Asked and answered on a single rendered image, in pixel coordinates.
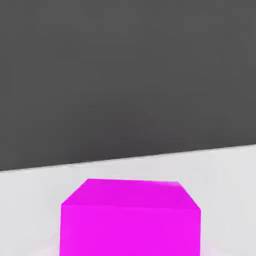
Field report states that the small magenta cube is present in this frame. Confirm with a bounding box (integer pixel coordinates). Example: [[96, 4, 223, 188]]
[[59, 178, 202, 256]]

